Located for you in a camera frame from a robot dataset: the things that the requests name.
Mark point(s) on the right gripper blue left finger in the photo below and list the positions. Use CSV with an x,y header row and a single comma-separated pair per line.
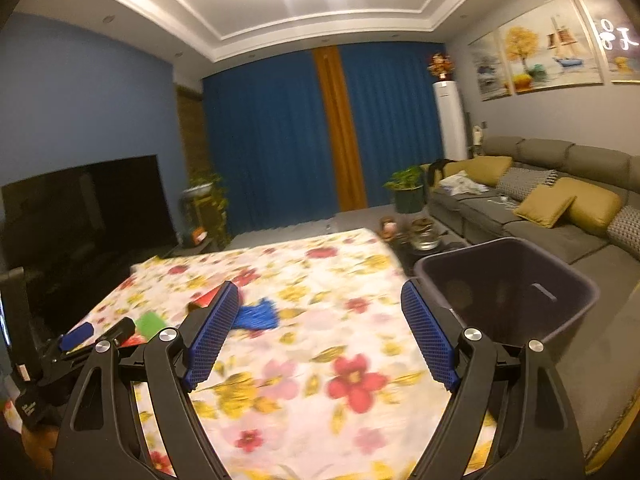
x,y
101,435

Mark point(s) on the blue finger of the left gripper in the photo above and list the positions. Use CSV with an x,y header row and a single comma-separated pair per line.
x,y
117,334
76,337

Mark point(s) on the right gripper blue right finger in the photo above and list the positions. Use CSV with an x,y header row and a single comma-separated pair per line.
x,y
508,416

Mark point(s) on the green foam fruit net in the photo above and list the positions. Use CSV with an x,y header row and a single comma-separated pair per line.
x,y
149,324

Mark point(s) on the blue foam fruit net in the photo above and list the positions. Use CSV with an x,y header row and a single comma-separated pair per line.
x,y
261,316

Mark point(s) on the red paper cup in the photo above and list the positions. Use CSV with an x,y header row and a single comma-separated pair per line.
x,y
202,300

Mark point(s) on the dark plastic trash bin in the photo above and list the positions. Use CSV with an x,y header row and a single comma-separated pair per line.
x,y
511,290

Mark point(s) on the black television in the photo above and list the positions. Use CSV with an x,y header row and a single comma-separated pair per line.
x,y
76,233

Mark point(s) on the plant on wooden stand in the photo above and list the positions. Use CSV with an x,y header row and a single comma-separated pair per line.
x,y
204,206

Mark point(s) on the floral tablecloth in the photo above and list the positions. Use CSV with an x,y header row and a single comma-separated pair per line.
x,y
339,390

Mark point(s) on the patterned cushion near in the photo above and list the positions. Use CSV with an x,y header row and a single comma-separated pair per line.
x,y
624,230

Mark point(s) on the patterned cushion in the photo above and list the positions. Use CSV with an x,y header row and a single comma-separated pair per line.
x,y
624,230
517,183

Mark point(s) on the yellow square cushion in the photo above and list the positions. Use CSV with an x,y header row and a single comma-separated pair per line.
x,y
544,206

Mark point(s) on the glass jar on floor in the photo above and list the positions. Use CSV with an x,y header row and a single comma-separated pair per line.
x,y
423,234

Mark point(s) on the blue curtain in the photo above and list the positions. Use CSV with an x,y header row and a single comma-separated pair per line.
x,y
268,137

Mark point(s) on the yellow cushion large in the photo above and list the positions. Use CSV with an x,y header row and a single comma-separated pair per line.
x,y
593,207

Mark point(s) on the grey sectional sofa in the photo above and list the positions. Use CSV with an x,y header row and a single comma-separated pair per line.
x,y
600,368

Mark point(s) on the patterned cushion far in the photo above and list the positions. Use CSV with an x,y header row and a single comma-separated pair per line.
x,y
517,183

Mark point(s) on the orange curtain strip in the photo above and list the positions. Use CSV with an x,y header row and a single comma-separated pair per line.
x,y
349,180

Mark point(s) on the white cloth on sofa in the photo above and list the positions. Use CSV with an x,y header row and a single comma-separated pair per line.
x,y
460,183

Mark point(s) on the yellow cushion far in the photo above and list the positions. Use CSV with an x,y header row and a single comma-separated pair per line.
x,y
485,170

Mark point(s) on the potted green plant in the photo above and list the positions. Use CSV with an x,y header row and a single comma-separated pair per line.
x,y
407,189

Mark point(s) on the white standing air conditioner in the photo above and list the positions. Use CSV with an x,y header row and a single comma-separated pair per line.
x,y
451,120

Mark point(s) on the flower ornament on conditioner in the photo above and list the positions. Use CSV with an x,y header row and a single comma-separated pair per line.
x,y
441,66

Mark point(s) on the left landscape painting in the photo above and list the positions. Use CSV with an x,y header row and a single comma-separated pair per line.
x,y
489,70

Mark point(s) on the middle sailboat painting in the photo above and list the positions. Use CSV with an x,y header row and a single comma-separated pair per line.
x,y
549,47

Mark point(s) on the right calligraphy painting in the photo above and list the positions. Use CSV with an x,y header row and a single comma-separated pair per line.
x,y
617,39

